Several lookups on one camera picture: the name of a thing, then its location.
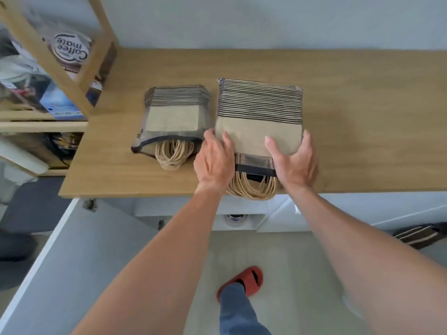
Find white plastic bag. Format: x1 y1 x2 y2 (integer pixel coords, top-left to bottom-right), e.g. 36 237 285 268
0 54 47 113

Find person's left forearm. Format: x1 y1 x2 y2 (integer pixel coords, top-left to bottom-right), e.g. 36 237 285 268
71 186 222 335

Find dark packets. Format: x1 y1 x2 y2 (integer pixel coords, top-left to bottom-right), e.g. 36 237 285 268
51 132 84 162

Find blue packet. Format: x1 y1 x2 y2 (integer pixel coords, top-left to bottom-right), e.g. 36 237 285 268
38 81 88 121

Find red slipper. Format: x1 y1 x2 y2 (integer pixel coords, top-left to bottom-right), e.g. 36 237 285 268
217 266 264 303

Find person's leg in blue jeans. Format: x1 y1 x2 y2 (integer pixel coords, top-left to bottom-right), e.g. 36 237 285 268
219 282 272 335

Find person's right hand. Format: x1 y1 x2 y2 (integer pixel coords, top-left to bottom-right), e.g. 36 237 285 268
265 130 319 192

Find large pack of paper bags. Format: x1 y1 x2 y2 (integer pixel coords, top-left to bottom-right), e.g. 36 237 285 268
214 78 304 201

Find person's right forearm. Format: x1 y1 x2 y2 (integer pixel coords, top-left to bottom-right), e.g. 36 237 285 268
284 185 447 335

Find white paper roll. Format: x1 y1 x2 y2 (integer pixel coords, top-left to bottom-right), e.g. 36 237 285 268
0 135 49 175

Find brown striped cloth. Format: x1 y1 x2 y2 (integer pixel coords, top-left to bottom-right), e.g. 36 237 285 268
393 222 447 250

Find tape roll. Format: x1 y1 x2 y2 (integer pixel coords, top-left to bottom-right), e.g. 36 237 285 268
224 213 248 226

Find person's left hand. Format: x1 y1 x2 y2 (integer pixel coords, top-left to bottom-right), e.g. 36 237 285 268
194 128 235 194

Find dark grey chair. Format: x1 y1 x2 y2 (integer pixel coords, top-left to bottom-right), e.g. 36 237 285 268
0 176 66 291

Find white and brown creamer bag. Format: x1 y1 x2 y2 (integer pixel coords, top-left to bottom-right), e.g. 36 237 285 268
43 30 118 103

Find wooden shelf rack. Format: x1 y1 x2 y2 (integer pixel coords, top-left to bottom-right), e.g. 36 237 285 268
0 0 120 177

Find small pack of paper bags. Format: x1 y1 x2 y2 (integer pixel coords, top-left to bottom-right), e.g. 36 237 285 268
131 85 212 171

